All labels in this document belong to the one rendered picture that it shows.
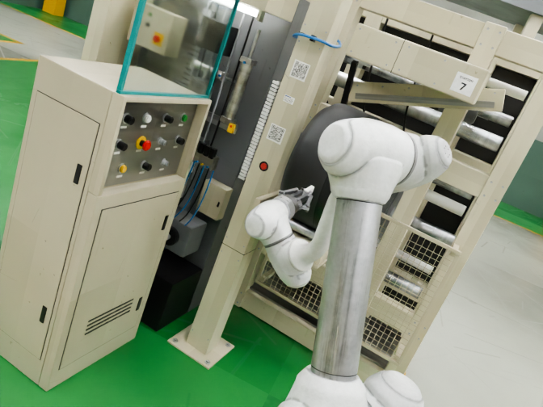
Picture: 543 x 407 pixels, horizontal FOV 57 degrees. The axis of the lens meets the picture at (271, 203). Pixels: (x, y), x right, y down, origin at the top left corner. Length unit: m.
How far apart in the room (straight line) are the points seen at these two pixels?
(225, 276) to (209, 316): 0.24
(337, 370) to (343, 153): 0.44
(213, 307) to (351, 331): 1.57
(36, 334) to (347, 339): 1.48
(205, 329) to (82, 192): 1.09
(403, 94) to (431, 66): 0.22
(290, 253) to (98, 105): 0.82
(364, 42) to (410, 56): 0.22
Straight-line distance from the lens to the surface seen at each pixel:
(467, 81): 2.31
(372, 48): 2.39
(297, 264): 1.54
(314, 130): 2.02
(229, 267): 2.47
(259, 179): 2.29
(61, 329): 2.16
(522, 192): 11.52
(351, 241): 1.05
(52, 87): 1.96
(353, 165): 1.02
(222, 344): 2.84
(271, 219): 1.53
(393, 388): 1.23
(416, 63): 2.34
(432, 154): 1.15
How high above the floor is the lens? 1.65
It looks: 19 degrees down
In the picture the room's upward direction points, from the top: 21 degrees clockwise
